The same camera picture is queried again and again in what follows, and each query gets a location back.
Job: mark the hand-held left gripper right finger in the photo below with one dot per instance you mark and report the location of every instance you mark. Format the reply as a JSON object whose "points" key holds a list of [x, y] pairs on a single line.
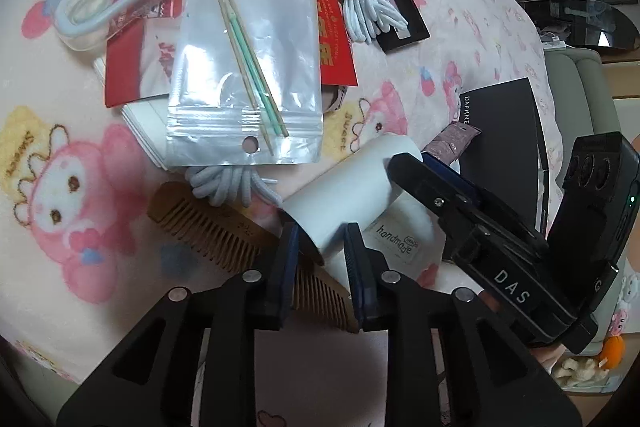
{"points": [[356, 257]]}

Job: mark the black glass side table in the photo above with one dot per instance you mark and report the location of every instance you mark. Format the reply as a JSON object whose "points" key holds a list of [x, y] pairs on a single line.
{"points": [[575, 22]]}

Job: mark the pink printed blanket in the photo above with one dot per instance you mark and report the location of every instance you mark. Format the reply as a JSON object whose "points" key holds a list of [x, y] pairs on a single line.
{"points": [[75, 257]]}

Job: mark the clear zip bag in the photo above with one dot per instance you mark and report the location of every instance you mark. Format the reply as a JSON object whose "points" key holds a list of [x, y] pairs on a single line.
{"points": [[280, 32]]}

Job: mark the black square display frame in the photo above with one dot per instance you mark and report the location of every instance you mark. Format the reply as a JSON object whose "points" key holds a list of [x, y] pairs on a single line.
{"points": [[415, 33]]}

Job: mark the red envelope with gold print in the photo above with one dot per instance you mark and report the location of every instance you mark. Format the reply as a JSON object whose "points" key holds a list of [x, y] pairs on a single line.
{"points": [[335, 32]]}

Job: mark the pink plush toy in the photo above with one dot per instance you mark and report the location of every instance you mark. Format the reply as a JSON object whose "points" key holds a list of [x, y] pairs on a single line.
{"points": [[625, 307]]}

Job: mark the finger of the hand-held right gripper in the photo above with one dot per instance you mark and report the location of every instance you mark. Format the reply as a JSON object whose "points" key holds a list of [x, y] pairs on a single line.
{"points": [[415, 177], [450, 171]]}

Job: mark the white paper stack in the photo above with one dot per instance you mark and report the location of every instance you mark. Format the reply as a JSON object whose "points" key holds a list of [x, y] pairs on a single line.
{"points": [[145, 132]]}

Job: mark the white cylindrical tube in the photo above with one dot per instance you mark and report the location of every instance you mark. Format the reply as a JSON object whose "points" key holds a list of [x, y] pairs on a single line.
{"points": [[350, 187]]}

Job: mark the pink cream tube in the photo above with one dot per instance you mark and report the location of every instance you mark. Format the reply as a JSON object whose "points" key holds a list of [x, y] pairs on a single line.
{"points": [[455, 139]]}

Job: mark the green tipped cotton swab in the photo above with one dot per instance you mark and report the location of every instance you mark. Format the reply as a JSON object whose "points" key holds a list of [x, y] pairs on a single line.
{"points": [[240, 67], [255, 57]]}

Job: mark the red photo card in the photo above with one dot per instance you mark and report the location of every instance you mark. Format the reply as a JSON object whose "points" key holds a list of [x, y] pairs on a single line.
{"points": [[125, 72]]}

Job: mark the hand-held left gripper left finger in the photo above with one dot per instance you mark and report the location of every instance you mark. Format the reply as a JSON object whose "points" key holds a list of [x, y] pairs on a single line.
{"points": [[289, 253]]}

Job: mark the white plush toy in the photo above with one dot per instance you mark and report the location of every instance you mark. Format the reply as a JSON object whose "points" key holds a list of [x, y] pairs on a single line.
{"points": [[580, 372]]}

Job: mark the black box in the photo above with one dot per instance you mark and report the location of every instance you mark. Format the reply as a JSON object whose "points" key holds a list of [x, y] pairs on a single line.
{"points": [[505, 117]]}

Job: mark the brown wooden comb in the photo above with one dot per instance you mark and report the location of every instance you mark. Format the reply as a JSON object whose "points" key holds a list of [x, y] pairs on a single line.
{"points": [[200, 227]]}

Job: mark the film strip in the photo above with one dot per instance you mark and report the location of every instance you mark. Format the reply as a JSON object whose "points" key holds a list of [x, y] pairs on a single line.
{"points": [[335, 99]]}

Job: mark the grey armchair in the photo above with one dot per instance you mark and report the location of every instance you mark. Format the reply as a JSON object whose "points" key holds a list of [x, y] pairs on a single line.
{"points": [[595, 82]]}

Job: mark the orange plush toy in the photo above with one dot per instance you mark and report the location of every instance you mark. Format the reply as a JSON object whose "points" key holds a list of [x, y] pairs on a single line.
{"points": [[612, 349]]}

